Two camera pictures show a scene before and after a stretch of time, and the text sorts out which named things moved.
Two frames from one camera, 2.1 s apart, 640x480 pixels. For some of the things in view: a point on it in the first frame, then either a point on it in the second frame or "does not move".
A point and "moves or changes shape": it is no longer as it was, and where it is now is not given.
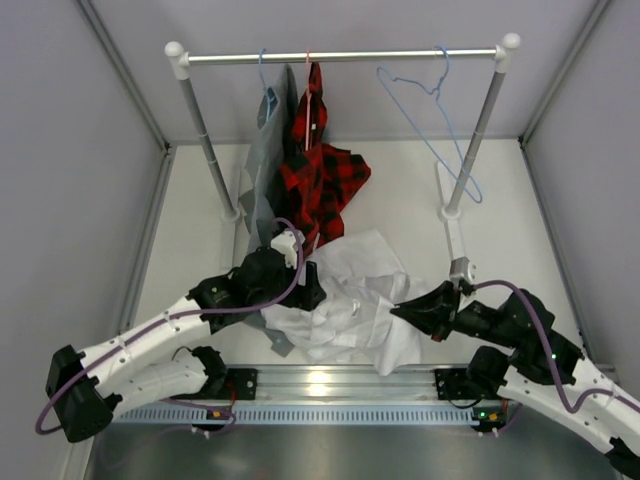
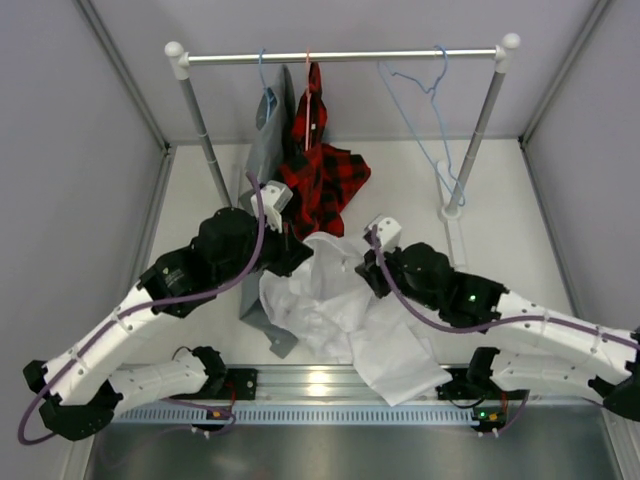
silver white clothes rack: [180, 59] does not move
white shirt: [356, 322] moves or changes shape
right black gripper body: [475, 319] to [379, 283]
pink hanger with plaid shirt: [308, 100] does not move
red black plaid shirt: [315, 181] does not move
